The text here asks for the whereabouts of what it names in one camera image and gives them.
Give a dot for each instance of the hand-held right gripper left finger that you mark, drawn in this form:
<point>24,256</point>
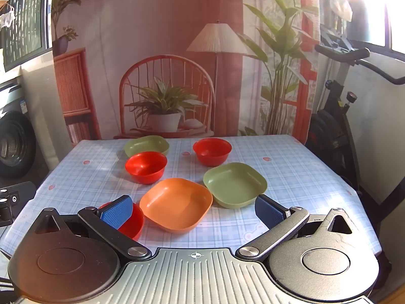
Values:
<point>116,212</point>

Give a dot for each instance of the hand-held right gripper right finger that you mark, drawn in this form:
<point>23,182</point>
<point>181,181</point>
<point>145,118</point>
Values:
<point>269,210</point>

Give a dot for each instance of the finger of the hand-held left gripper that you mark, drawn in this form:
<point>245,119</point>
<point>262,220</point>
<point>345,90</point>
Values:
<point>15,196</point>

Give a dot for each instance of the red bowl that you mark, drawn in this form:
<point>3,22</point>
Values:
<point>146,167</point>
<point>134,224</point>
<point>212,152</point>

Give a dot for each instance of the green square plate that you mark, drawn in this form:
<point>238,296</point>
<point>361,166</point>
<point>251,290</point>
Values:
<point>146,145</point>
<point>234,183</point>

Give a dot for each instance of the orange square plate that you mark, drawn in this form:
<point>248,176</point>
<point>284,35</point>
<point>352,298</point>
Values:
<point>175,204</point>

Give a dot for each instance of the blue plaid tablecloth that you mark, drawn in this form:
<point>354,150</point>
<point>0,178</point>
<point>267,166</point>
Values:
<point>95,177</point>

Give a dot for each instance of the washing machine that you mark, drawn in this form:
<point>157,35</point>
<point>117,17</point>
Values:
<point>12,139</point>

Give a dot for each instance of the black tripod stand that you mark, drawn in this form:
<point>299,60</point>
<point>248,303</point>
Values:
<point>332,126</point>

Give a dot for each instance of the printed room backdrop cloth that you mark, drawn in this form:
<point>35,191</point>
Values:
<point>126,38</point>

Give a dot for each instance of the hanging white cloth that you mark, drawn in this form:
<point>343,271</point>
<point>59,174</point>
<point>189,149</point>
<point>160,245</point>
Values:
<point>7,17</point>

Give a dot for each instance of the window with grille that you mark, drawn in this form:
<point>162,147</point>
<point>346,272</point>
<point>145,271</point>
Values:
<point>25,15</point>

